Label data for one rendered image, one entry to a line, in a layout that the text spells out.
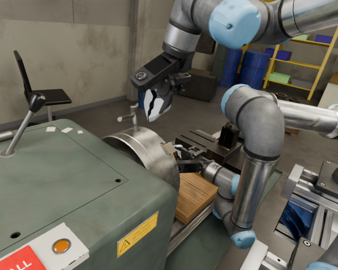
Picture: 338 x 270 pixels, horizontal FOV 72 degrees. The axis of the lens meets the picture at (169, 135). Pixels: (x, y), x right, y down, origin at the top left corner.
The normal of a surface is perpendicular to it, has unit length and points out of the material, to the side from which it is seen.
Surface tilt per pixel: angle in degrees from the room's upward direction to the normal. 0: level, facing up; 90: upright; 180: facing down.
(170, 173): 63
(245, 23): 104
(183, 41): 100
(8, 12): 90
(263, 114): 50
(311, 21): 132
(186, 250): 0
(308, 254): 0
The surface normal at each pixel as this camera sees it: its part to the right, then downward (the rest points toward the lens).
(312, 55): -0.61, 0.30
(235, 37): 0.48, 0.65
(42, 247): 0.13, -0.88
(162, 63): -0.08, -0.49
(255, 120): -0.58, -0.08
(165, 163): 0.65, -0.29
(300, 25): -0.54, 0.81
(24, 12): 0.79, 0.37
